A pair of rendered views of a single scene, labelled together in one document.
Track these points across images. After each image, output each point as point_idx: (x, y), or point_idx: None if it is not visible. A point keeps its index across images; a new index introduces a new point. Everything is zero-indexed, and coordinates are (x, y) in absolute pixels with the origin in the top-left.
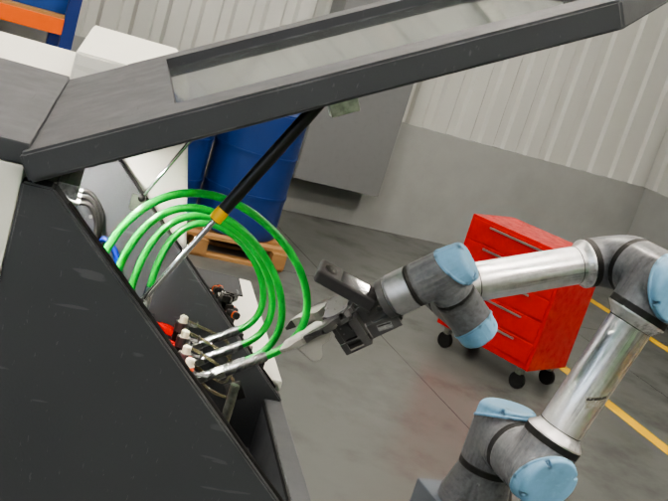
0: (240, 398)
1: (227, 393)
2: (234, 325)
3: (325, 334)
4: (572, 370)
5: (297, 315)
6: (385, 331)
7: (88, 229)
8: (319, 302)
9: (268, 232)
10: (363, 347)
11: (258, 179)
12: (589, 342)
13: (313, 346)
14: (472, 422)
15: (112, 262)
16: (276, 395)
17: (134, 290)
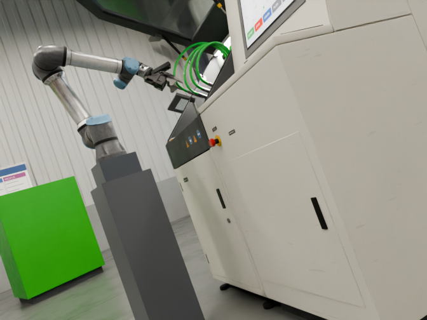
0: (191, 101)
1: (194, 100)
2: (214, 81)
3: (168, 84)
4: (79, 99)
5: (178, 78)
6: (150, 84)
7: (208, 62)
8: (171, 73)
9: (183, 53)
10: (157, 88)
11: (176, 51)
12: (72, 88)
13: (172, 88)
14: (112, 123)
15: (205, 68)
16: (198, 113)
17: (202, 74)
